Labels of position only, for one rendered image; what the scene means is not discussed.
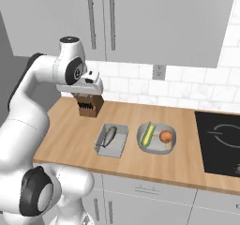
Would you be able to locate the grey fish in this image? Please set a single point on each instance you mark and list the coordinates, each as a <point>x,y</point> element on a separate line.
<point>108,135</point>

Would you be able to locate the grey wall socket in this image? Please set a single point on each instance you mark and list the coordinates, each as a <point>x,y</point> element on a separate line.
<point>159,72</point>

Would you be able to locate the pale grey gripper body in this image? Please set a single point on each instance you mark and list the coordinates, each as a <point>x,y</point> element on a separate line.
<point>82,86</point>

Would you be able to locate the yellow corn cob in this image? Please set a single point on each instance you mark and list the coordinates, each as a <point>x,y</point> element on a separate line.
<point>147,136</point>

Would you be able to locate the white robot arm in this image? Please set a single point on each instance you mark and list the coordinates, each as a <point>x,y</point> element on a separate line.
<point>25,132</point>

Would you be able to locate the grey round container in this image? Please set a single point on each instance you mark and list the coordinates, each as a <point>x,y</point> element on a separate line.
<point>157,147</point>

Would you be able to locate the grey wall cupboard door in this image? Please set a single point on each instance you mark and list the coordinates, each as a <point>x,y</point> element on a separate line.
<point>47,13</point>
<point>172,22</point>

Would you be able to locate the grey rectangular container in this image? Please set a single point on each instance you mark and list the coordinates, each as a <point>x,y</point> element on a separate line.
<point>118,144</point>

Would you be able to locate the black hob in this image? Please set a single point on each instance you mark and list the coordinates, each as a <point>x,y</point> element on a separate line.
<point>215,147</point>

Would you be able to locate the brown wooden knife block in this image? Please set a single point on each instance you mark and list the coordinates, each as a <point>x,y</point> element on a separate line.
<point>93,108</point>

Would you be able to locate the orange onion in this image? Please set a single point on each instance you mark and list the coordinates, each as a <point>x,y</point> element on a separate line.
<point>166,136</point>

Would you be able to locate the grey base cupboard door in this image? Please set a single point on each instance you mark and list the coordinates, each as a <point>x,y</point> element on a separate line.
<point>215,219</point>
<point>150,213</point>
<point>100,210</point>

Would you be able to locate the grey drawer front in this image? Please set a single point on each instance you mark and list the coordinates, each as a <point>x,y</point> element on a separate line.
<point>218,202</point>
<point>175,192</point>

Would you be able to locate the dark grey fridge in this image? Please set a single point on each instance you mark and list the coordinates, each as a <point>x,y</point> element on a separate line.
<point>9,69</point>

